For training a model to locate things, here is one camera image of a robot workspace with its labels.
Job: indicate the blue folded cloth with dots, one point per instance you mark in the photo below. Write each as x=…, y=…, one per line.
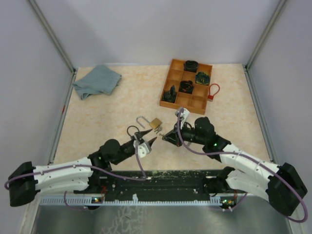
x=100, y=80

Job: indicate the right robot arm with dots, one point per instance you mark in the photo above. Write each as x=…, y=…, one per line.
x=280, y=185

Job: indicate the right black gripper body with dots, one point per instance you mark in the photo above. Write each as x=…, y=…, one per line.
x=188, y=134

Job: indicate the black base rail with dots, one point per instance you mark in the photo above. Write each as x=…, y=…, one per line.
x=206, y=181

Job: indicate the brass padlock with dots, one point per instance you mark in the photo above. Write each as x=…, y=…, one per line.
x=155, y=123

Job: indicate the red cable lock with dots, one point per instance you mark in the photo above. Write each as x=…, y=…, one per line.
x=213, y=91

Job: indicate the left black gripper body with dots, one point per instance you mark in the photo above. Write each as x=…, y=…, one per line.
x=133, y=138

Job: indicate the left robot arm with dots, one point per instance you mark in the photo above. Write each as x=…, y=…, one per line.
x=78, y=176

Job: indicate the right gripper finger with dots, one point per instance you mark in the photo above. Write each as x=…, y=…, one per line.
x=172, y=134
x=172, y=140

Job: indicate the black cable lock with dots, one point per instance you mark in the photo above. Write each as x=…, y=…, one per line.
x=133, y=132

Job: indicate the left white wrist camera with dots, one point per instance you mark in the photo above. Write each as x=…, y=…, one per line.
x=141, y=155

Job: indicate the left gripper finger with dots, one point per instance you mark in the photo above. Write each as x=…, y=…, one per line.
x=150, y=142
x=141, y=134

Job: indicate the wooden compartment tray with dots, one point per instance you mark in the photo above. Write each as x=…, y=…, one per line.
x=186, y=85

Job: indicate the white toothed cable duct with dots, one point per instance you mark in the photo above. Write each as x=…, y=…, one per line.
x=134, y=200

